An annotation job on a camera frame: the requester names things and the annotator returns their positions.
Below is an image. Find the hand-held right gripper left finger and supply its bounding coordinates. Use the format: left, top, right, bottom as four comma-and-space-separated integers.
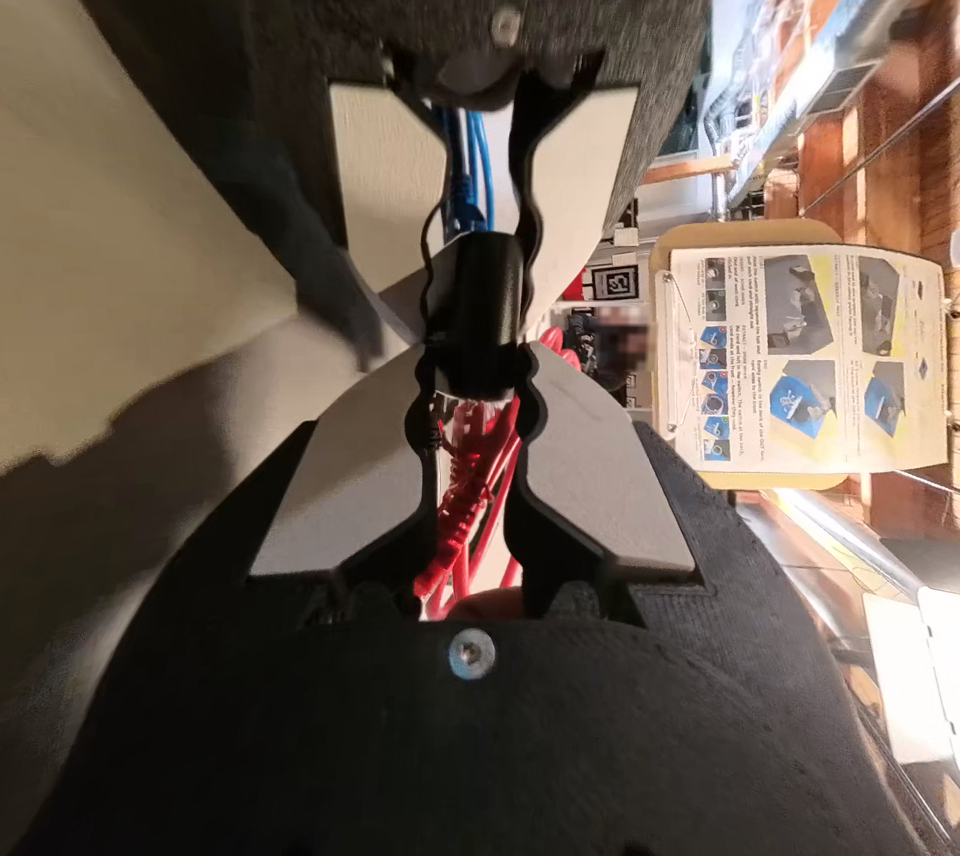
249, 342, 442, 602

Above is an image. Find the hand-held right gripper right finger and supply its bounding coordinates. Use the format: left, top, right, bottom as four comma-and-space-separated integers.
504, 340, 699, 617

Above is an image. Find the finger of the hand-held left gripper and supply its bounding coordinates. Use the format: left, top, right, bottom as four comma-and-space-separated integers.
328, 82, 460, 347
508, 72, 642, 347

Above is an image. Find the blue ethernet cable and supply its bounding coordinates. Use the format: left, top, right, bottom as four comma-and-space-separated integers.
433, 105, 498, 244

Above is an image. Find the red ethernet cable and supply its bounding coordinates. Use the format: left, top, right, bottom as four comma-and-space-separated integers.
412, 324, 594, 621

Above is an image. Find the black ethernet coupler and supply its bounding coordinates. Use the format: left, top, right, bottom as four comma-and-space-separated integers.
423, 232, 526, 398

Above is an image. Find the black white marker tag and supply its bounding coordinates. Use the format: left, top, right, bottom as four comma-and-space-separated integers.
588, 264, 640, 306

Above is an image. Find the wooden instruction sheet board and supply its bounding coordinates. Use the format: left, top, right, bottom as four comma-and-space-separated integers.
648, 220, 957, 491

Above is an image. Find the ceiling air vent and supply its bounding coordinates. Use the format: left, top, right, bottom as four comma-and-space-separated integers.
806, 57, 882, 118

